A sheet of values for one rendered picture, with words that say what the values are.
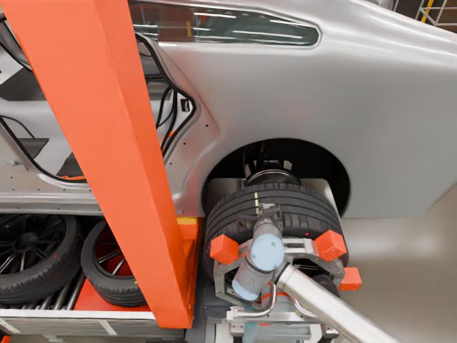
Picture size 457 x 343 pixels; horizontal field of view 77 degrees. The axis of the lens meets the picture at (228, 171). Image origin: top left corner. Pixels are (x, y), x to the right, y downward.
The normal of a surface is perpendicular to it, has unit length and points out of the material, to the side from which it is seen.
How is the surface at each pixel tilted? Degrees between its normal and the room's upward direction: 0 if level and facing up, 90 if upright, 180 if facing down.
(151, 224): 90
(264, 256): 57
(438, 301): 0
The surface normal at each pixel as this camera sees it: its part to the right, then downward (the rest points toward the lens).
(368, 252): -0.02, -0.73
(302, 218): 0.24, -0.71
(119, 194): -0.03, 0.68
